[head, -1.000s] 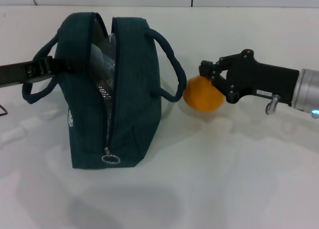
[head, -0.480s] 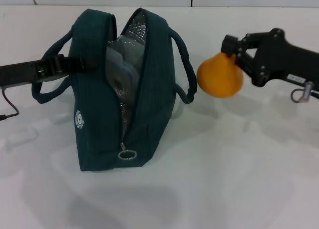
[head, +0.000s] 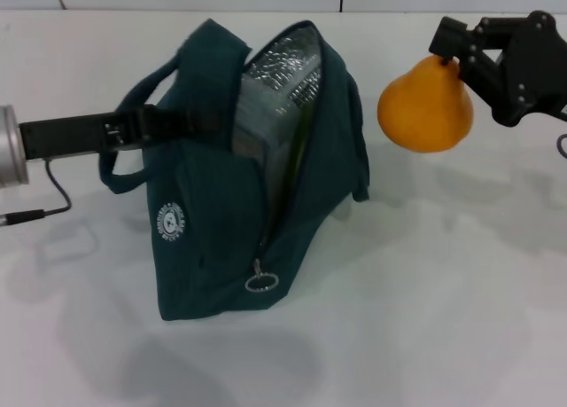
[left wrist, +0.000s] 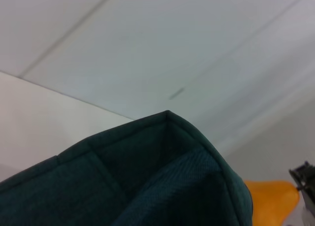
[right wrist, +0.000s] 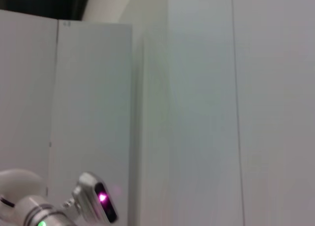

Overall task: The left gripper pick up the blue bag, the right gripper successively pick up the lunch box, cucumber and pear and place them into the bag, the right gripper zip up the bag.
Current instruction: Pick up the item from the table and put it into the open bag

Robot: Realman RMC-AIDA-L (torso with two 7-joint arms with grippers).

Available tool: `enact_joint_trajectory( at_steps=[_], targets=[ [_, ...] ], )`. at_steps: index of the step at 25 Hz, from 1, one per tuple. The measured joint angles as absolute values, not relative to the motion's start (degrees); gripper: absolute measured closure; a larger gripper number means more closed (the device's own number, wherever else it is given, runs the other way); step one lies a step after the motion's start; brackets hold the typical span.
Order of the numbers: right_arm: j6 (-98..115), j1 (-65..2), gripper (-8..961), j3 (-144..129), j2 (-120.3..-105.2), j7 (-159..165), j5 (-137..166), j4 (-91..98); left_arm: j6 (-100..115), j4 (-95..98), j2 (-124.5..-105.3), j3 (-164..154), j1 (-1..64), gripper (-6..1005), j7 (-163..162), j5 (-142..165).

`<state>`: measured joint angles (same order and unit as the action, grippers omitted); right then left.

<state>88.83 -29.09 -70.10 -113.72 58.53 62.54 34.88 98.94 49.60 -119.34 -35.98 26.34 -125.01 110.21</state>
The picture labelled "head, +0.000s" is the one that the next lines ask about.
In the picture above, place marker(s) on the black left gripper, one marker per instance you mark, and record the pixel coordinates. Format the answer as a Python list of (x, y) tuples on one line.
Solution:
[(66, 136)]

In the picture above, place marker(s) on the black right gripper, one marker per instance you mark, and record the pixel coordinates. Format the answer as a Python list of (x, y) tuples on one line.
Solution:
[(536, 70)]

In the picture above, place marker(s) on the orange yellow pear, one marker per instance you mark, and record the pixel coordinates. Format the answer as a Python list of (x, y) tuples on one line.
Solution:
[(425, 114)]

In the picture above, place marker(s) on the clear plastic food container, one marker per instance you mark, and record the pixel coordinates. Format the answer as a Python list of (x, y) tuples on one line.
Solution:
[(257, 123)]

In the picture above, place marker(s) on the dark teal insulated lunch bag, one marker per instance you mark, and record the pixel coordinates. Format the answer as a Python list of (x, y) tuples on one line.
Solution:
[(208, 212)]

